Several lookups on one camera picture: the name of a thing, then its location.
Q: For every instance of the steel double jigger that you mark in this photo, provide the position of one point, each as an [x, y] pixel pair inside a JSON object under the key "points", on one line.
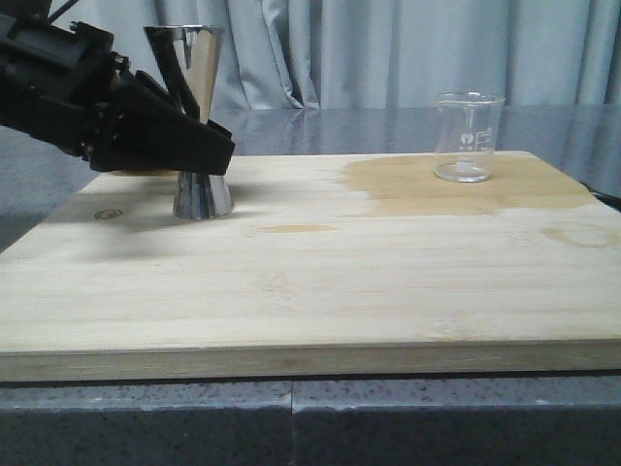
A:
{"points": [[187, 58]]}

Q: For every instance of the clear glass beaker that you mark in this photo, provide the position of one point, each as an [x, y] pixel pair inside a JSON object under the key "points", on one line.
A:
{"points": [[468, 128]]}

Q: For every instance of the grey curtain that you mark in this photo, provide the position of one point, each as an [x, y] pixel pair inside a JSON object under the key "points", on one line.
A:
{"points": [[385, 54]]}

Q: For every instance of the wooden cutting board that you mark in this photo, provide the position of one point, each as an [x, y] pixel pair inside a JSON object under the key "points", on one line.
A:
{"points": [[329, 264]]}

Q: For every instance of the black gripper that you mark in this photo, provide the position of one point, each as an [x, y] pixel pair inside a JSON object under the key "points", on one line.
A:
{"points": [[70, 89]]}

